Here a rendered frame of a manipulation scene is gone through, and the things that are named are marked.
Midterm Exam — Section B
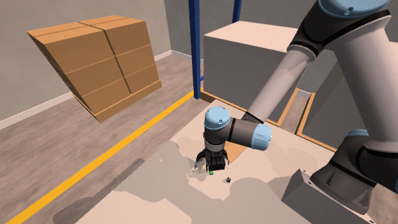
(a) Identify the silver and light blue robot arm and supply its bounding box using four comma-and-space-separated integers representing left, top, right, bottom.
203, 0, 398, 215

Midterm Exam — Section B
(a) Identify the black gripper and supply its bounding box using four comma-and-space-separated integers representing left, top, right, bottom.
195, 147, 229, 173

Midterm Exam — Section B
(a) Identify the orange flat mat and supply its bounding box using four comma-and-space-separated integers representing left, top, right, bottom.
224, 141, 247, 163

